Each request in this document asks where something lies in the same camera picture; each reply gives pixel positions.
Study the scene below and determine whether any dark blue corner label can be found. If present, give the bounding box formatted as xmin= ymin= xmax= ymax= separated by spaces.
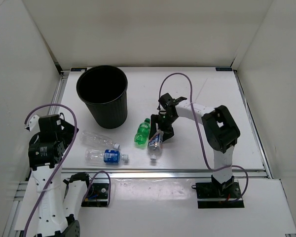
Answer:
xmin=71 ymin=67 xmax=87 ymax=72
xmin=215 ymin=67 xmax=233 ymax=72

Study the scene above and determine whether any dark blue corner label left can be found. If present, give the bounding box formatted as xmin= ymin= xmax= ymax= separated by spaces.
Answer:
xmin=71 ymin=67 xmax=87 ymax=72

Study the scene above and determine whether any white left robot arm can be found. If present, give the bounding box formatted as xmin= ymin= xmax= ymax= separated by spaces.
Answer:
xmin=23 ymin=113 xmax=94 ymax=237

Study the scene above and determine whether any clear unlabelled plastic bottle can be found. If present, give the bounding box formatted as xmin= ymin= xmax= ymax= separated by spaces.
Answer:
xmin=80 ymin=130 xmax=120 ymax=150

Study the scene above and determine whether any green plastic soda bottle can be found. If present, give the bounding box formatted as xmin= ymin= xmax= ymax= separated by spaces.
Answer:
xmin=134 ymin=118 xmax=150 ymax=148

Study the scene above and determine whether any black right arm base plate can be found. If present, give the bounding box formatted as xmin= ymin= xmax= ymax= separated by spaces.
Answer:
xmin=191 ymin=182 xmax=245 ymax=209

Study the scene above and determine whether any clear bottle red-blue label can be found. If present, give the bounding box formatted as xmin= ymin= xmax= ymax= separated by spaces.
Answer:
xmin=148 ymin=130 xmax=164 ymax=161

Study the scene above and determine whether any dark blue corner label right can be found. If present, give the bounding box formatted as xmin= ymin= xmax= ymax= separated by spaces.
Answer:
xmin=215 ymin=67 xmax=233 ymax=72

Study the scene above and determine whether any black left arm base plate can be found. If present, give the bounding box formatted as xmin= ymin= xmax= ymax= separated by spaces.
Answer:
xmin=81 ymin=178 xmax=111 ymax=207

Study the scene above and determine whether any black plastic waste bin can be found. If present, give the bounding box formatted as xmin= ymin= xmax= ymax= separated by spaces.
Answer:
xmin=76 ymin=65 xmax=128 ymax=129

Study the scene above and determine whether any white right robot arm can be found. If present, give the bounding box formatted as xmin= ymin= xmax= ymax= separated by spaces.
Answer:
xmin=148 ymin=93 xmax=240 ymax=198

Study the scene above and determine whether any clear bottle blue label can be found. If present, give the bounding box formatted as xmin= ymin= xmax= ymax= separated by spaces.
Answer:
xmin=85 ymin=149 xmax=129 ymax=166

